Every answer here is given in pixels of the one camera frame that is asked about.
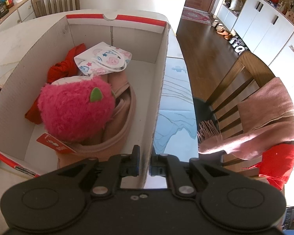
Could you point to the red garment on chair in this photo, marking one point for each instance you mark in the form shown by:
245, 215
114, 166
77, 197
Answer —
280, 164

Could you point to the pink fringed scarf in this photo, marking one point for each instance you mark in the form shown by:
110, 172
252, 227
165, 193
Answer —
267, 117

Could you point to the beige tote bag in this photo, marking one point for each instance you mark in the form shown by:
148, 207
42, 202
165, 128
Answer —
236, 3

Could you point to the wooden chair with black seat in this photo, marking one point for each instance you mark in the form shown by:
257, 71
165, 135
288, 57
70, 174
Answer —
237, 78

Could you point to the white refrigerator with magnets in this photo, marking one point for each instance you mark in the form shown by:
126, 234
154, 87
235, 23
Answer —
288, 56

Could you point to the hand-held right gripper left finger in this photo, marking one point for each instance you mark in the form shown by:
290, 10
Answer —
133, 167

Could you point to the pink fluffy plush toy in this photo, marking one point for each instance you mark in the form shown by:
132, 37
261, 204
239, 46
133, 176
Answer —
73, 107

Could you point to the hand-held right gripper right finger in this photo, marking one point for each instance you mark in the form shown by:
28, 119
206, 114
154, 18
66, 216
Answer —
156, 169

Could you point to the pink fabric bag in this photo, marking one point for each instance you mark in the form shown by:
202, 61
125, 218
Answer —
122, 117

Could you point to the white storage cabinet unit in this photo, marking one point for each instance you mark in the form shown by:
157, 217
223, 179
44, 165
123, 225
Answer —
257, 22

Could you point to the red hang tag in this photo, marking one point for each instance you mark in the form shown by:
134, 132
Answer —
55, 144

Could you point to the white patterned pouch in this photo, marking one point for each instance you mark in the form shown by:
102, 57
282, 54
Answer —
103, 58

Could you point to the red patterned rug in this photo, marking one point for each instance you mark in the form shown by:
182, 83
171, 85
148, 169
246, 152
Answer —
196, 16

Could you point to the red and white cardboard box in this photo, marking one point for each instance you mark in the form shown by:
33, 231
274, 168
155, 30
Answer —
27, 68

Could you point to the red cloth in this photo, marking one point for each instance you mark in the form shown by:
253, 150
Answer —
62, 68

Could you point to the blue landscape print table mat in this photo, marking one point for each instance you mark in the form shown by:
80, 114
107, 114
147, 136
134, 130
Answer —
176, 107

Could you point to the row of shoes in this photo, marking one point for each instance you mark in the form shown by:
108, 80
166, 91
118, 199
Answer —
231, 38

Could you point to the wooden sideboard with white drawers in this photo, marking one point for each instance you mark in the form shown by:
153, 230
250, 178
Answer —
22, 9

